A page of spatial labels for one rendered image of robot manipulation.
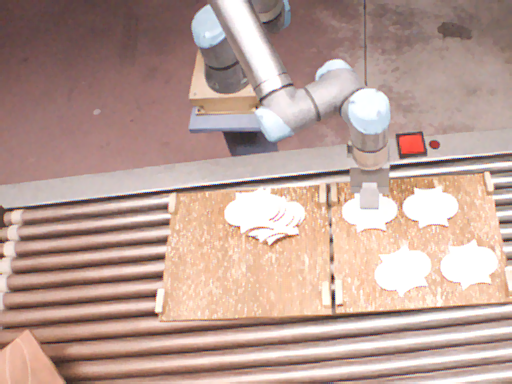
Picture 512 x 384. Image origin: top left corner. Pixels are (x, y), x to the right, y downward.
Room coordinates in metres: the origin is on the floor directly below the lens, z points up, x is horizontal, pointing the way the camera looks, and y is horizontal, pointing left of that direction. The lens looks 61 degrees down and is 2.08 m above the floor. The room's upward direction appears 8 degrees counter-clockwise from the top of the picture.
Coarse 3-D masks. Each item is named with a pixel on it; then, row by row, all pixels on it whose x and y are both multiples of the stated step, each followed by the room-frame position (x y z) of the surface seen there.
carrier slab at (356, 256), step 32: (448, 192) 0.66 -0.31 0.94; (480, 192) 0.65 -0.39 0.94; (416, 224) 0.58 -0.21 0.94; (448, 224) 0.57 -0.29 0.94; (480, 224) 0.56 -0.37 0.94; (352, 256) 0.52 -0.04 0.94; (352, 288) 0.44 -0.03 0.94; (416, 288) 0.42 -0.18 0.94; (448, 288) 0.41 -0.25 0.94; (480, 288) 0.40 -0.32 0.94
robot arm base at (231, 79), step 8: (232, 64) 1.10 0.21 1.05; (240, 64) 1.12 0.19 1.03; (208, 72) 1.12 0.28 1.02; (216, 72) 1.10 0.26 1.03; (224, 72) 1.10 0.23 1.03; (232, 72) 1.10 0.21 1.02; (240, 72) 1.11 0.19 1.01; (208, 80) 1.12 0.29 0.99; (216, 80) 1.10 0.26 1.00; (224, 80) 1.09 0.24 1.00; (232, 80) 1.09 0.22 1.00; (240, 80) 1.10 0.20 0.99; (248, 80) 1.11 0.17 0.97; (216, 88) 1.10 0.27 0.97; (224, 88) 1.09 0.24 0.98; (232, 88) 1.09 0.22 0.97; (240, 88) 1.09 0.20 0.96
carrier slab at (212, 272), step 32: (224, 192) 0.76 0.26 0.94; (288, 192) 0.73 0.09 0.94; (192, 224) 0.67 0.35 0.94; (224, 224) 0.66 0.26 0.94; (320, 224) 0.62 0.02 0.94; (192, 256) 0.58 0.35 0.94; (224, 256) 0.57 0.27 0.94; (256, 256) 0.56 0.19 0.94; (288, 256) 0.55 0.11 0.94; (320, 256) 0.54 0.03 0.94; (192, 288) 0.50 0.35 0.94; (224, 288) 0.49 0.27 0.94; (256, 288) 0.48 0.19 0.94; (288, 288) 0.46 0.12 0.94; (320, 288) 0.45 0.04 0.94; (160, 320) 0.43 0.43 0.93; (192, 320) 0.42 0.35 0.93
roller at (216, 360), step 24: (384, 336) 0.32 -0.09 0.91; (408, 336) 0.32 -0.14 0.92; (432, 336) 0.31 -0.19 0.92; (456, 336) 0.30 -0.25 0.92; (480, 336) 0.29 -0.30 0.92; (504, 336) 0.28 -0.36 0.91; (120, 360) 0.35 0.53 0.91; (144, 360) 0.34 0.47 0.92; (168, 360) 0.33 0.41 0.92; (192, 360) 0.33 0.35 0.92; (216, 360) 0.32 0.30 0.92; (240, 360) 0.31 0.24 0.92; (264, 360) 0.31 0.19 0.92; (288, 360) 0.30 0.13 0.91; (312, 360) 0.30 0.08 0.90
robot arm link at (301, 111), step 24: (216, 0) 0.85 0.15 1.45; (240, 0) 0.85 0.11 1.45; (240, 24) 0.81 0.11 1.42; (240, 48) 0.78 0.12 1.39; (264, 48) 0.77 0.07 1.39; (264, 72) 0.73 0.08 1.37; (264, 96) 0.70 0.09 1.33; (288, 96) 0.69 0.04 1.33; (312, 96) 0.69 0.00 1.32; (264, 120) 0.65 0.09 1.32; (288, 120) 0.65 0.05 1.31; (312, 120) 0.66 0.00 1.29
